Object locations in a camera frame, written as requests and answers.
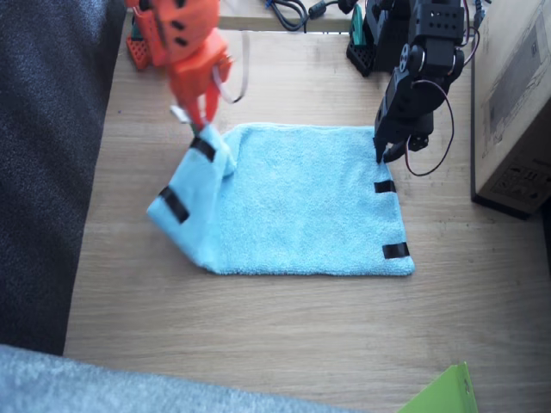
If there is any light blue towel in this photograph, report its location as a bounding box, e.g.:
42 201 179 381
145 105 417 277

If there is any brown cardboard box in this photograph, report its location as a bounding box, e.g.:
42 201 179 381
470 0 551 220

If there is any grey fuzzy fabric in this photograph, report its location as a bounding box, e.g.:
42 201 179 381
0 342 361 413

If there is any black arm servo wire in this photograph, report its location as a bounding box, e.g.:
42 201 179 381
404 25 481 177

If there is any orange arm servo wire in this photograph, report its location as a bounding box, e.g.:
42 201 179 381
213 32 251 105

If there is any black cable with ferrite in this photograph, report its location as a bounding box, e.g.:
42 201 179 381
261 0 367 34

